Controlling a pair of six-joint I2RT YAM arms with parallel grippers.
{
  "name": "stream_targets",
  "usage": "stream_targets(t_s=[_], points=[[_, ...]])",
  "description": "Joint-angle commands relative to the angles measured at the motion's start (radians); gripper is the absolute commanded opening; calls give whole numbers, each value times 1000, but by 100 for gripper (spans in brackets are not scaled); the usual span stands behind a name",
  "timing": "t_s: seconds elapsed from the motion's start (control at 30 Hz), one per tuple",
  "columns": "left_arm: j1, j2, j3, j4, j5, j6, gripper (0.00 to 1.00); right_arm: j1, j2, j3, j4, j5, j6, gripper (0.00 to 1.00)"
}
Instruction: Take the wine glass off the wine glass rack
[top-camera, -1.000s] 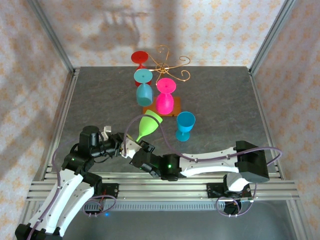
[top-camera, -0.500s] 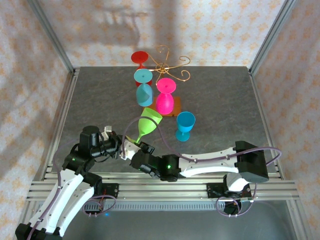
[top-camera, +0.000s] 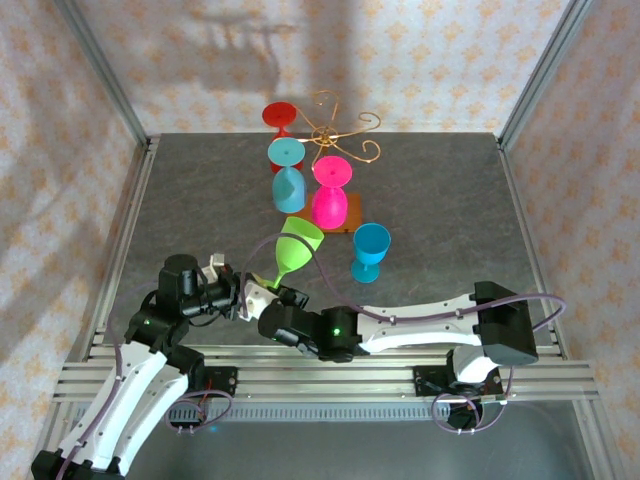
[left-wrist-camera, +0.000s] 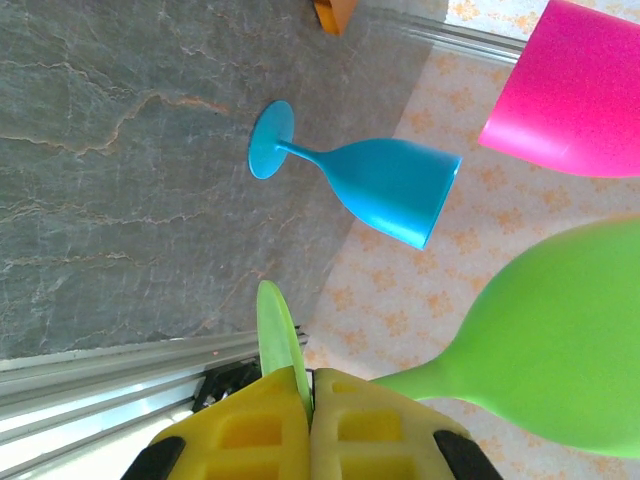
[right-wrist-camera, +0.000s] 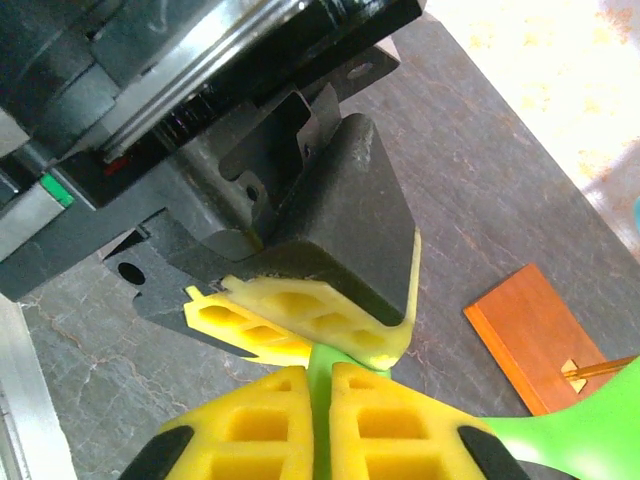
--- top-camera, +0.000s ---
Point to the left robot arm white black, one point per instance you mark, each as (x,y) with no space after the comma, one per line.
(135,390)

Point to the aluminium side rail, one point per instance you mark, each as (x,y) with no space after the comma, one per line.
(130,215)
(530,225)

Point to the green plastic wine glass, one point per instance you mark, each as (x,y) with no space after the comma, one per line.
(295,255)

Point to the pink plastic wine glass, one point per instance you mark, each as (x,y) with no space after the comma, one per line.
(329,210)

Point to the light blue plastic wine glass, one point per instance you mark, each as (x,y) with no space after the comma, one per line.
(289,192)

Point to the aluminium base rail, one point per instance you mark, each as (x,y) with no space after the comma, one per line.
(325,370)

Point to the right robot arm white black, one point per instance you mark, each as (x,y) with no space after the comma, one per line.
(425,325)

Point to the cyan plastic wine glass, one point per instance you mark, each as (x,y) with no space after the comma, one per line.
(371,247)

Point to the red plastic wine glass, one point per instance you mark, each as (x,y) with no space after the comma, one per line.
(280,116)

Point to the aluminium frame post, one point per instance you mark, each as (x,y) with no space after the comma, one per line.
(98,60)
(549,60)

